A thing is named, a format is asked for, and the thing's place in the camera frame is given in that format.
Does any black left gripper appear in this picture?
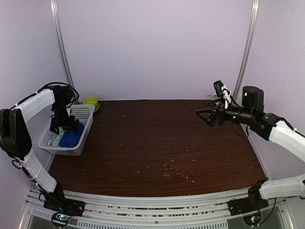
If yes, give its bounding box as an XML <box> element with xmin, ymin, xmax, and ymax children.
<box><xmin>50</xmin><ymin>101</ymin><xmax>79</xmax><ymax>135</ymax></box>

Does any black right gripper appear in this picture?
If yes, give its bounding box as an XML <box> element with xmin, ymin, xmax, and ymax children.
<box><xmin>196</xmin><ymin>98</ymin><xmax>254</xmax><ymax>127</ymax></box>

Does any blue cloth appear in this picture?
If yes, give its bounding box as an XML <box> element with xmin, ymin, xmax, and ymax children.
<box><xmin>59</xmin><ymin>123</ymin><xmax>84</xmax><ymax>148</ymax></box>

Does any mint green towel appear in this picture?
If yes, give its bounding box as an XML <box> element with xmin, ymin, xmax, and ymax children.
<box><xmin>49</xmin><ymin>134</ymin><xmax>63</xmax><ymax>147</ymax></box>

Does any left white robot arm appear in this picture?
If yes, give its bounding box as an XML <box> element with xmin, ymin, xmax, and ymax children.
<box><xmin>0</xmin><ymin>82</ymin><xmax>80</xmax><ymax>212</ymax></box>

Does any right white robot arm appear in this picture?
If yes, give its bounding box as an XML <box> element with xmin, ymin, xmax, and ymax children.
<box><xmin>196</xmin><ymin>81</ymin><xmax>305</xmax><ymax>211</ymax></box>

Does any white printed mug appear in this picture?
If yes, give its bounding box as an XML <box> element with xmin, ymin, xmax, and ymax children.
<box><xmin>211</xmin><ymin>93</ymin><xmax>218</xmax><ymax>100</ymax></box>

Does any white plastic perforated basket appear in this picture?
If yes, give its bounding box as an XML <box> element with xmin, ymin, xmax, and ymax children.
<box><xmin>38</xmin><ymin>104</ymin><xmax>95</xmax><ymax>156</ymax></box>

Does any lime green bowl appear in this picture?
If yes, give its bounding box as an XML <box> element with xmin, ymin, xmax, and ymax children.
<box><xmin>82</xmin><ymin>96</ymin><xmax>100</xmax><ymax>113</ymax></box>

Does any left circuit board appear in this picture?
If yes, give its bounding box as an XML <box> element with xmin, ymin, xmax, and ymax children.
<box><xmin>51</xmin><ymin>212</ymin><xmax>71</xmax><ymax>227</ymax></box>

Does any circuit board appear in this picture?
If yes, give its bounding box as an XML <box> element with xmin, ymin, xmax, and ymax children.
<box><xmin>51</xmin><ymin>212</ymin><xmax>71</xmax><ymax>227</ymax></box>
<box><xmin>243</xmin><ymin>212</ymin><xmax>262</xmax><ymax>227</ymax></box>

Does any right circuit board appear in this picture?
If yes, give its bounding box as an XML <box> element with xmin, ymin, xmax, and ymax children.
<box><xmin>243</xmin><ymin>212</ymin><xmax>262</xmax><ymax>227</ymax></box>

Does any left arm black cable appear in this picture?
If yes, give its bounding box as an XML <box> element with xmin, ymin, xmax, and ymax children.
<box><xmin>9</xmin><ymin>82</ymin><xmax>81</xmax><ymax>110</ymax></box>

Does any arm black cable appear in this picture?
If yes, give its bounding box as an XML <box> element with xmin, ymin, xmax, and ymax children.
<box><xmin>9</xmin><ymin>82</ymin><xmax>81</xmax><ymax>110</ymax></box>
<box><xmin>258</xmin><ymin>195</ymin><xmax>278</xmax><ymax>217</ymax></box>

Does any right aluminium corner post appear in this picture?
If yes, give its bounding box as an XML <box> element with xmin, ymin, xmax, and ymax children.
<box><xmin>234</xmin><ymin>0</ymin><xmax>261</xmax><ymax>102</ymax></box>

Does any aluminium corner post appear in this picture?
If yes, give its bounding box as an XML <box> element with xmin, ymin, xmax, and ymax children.
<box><xmin>234</xmin><ymin>0</ymin><xmax>261</xmax><ymax>102</ymax></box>
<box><xmin>50</xmin><ymin>0</ymin><xmax>80</xmax><ymax>104</ymax></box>

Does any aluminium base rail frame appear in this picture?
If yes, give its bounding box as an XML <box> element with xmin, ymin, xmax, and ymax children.
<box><xmin>17</xmin><ymin>188</ymin><xmax>296</xmax><ymax>229</ymax></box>

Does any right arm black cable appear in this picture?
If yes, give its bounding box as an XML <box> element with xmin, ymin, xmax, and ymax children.
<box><xmin>258</xmin><ymin>195</ymin><xmax>278</xmax><ymax>217</ymax></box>

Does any left aluminium corner post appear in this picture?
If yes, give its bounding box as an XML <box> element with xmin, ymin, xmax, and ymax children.
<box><xmin>50</xmin><ymin>0</ymin><xmax>80</xmax><ymax>104</ymax></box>

